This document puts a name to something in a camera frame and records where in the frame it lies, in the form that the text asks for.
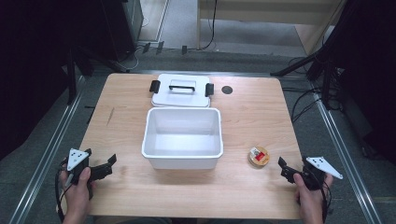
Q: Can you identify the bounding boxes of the white lid with black handle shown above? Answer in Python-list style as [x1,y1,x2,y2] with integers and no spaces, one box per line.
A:
[148,73,216,108]

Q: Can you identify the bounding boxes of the light wooden furniture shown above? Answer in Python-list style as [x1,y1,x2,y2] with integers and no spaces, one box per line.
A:
[196,0,347,56]

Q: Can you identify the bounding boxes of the metal floor rail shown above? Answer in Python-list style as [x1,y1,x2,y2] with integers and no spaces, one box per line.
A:
[309,81,384,224]
[8,75,87,224]

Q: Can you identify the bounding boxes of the person's left hand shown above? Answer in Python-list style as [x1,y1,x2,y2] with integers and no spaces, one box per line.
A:
[60,166,95,217]

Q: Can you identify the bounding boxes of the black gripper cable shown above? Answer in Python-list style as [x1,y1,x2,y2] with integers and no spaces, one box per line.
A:
[54,158,70,224]
[319,178,333,224]

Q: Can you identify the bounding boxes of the black floor cables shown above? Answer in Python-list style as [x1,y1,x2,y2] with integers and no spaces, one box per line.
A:
[281,55,344,124]

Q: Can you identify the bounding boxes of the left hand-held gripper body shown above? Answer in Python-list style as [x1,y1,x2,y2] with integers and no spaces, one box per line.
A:
[64,147,95,201]

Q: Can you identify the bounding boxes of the white floor cable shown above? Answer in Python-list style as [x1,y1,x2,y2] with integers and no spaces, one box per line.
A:
[120,15,150,72]

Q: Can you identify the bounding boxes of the black metal stand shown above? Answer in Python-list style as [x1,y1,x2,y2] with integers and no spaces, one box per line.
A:
[60,45,129,106]

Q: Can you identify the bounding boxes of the white plastic storage box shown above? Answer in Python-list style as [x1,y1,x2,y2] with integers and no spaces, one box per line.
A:
[141,106,224,171]

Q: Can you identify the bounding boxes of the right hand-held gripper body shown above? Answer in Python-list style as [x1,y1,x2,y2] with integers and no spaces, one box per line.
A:
[293,156,345,191]

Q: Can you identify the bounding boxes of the dark curtain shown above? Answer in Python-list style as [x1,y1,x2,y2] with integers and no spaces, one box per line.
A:
[0,0,108,161]
[323,0,396,166]

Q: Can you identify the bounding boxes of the black cabinet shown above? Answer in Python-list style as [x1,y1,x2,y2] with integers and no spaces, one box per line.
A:
[100,0,145,63]

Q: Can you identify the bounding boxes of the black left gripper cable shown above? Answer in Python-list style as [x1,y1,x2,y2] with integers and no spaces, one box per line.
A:
[54,158,70,224]

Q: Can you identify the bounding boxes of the person's right hand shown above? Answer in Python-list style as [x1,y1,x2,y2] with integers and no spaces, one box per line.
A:
[292,172,334,217]

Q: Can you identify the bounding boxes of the black hanging cable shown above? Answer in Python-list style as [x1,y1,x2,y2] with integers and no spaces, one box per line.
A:
[201,0,219,51]

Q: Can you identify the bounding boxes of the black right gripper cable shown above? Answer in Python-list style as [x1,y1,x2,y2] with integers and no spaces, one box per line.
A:
[319,178,333,224]

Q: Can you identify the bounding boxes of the black tripod stand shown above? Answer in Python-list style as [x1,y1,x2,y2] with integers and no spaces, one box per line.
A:
[270,18,347,110]

